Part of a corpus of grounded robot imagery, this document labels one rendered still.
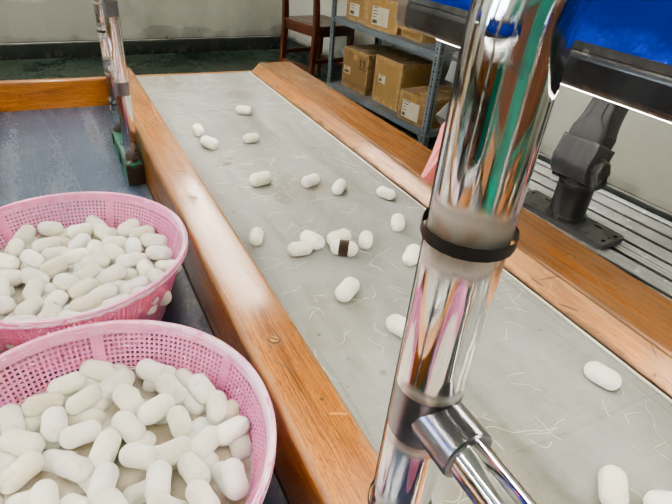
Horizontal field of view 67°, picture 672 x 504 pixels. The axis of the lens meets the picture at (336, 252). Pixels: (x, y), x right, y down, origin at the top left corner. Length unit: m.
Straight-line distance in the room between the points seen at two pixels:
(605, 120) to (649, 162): 1.81
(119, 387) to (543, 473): 0.36
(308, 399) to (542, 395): 0.22
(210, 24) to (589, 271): 4.67
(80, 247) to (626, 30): 0.61
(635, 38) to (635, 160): 2.52
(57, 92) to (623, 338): 1.24
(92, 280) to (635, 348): 0.58
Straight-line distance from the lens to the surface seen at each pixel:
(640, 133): 2.76
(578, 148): 0.94
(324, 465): 0.40
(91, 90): 1.40
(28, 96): 1.41
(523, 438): 0.49
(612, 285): 0.68
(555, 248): 0.72
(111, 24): 0.92
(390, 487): 0.21
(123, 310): 0.56
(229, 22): 5.18
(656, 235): 1.08
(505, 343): 0.57
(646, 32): 0.27
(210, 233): 0.65
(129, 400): 0.48
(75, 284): 0.63
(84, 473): 0.45
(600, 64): 0.27
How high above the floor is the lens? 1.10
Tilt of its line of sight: 33 degrees down
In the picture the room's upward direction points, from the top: 5 degrees clockwise
